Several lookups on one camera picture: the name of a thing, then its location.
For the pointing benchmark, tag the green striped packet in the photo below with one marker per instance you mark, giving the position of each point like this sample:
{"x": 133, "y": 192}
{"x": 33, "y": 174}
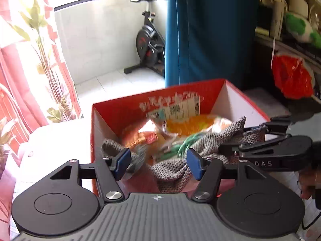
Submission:
{"x": 190, "y": 143}

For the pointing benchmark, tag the red cardboard box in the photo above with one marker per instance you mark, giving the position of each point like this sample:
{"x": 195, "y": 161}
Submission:
{"x": 112, "y": 115}

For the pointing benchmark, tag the orange red plastic bag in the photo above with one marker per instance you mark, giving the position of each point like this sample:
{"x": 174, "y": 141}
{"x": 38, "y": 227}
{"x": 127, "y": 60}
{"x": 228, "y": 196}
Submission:
{"x": 291, "y": 77}

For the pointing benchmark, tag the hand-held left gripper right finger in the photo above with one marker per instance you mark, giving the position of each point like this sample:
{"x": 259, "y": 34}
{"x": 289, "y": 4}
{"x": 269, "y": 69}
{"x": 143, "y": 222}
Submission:
{"x": 194, "y": 164}

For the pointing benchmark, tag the grey knitted cloth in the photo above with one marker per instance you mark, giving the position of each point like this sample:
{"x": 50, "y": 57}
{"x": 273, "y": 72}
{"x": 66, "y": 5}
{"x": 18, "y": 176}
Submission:
{"x": 175, "y": 168}

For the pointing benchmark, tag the orange snack packet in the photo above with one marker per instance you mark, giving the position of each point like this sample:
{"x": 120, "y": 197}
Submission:
{"x": 190, "y": 124}
{"x": 140, "y": 139}

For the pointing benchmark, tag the plaid blanket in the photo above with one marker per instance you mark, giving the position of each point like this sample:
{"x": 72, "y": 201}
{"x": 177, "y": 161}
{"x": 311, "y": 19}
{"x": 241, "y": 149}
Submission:
{"x": 50, "y": 140}

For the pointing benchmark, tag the person's right hand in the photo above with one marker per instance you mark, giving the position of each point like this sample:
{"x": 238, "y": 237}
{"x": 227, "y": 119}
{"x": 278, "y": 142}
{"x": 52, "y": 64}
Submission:
{"x": 307, "y": 183}

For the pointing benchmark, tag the dark shelf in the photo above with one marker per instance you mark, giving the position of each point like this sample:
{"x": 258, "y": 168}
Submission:
{"x": 265, "y": 42}

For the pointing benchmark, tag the blue curtain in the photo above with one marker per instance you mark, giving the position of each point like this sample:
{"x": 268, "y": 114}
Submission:
{"x": 210, "y": 30}

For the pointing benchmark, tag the white container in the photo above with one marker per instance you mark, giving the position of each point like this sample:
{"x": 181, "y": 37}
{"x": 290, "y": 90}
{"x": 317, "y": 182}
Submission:
{"x": 298, "y": 3}

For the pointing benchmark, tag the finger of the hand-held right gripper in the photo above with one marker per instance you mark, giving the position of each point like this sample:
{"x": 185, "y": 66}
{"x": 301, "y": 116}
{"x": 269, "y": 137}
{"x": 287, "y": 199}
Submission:
{"x": 275, "y": 145}
{"x": 275, "y": 125}

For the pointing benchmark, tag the black exercise bike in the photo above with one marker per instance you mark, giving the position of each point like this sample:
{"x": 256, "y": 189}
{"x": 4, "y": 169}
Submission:
{"x": 148, "y": 45}

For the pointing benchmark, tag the red plant printed curtain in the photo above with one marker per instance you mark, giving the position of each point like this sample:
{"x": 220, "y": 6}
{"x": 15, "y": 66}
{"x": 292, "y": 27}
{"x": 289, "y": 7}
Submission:
{"x": 30, "y": 55}

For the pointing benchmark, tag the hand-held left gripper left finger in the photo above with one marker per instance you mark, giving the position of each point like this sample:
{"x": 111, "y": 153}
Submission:
{"x": 124, "y": 162}

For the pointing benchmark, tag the green white plush toy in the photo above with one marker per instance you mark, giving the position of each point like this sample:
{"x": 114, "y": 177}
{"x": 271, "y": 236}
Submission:
{"x": 299, "y": 27}

